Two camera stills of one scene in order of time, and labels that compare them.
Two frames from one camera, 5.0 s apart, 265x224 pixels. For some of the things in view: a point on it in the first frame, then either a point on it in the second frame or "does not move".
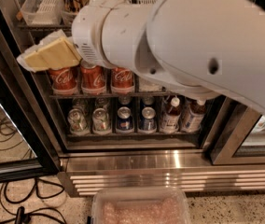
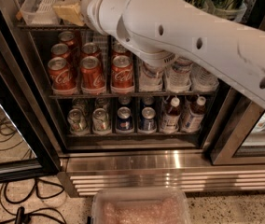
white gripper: [87, 35] → [90, 7]
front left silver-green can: [77, 122] does not move
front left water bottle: [146, 85] does not move
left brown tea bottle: [170, 120] does not move
